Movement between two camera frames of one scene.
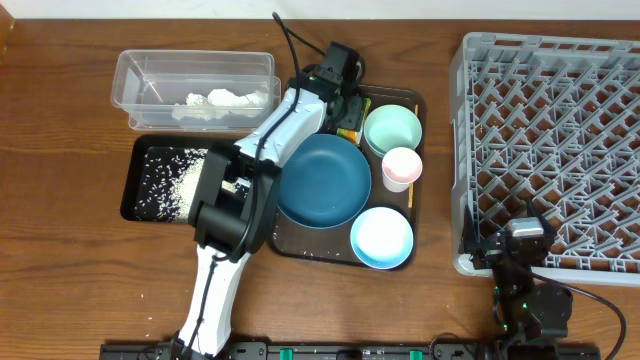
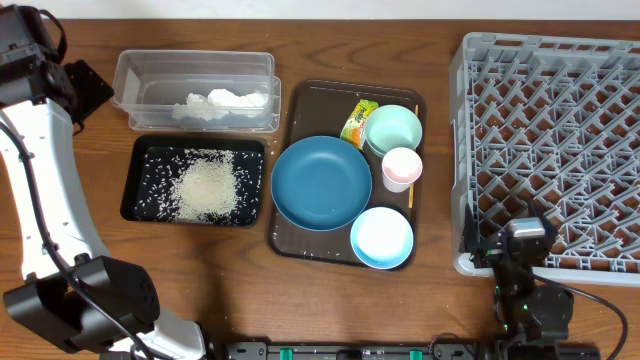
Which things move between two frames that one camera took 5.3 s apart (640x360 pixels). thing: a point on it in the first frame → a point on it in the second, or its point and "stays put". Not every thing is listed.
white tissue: x=220 y=103 stays put
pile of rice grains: x=169 y=185 stays put
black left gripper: x=354 y=115 → x=92 y=90
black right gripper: x=490 y=249 stays put
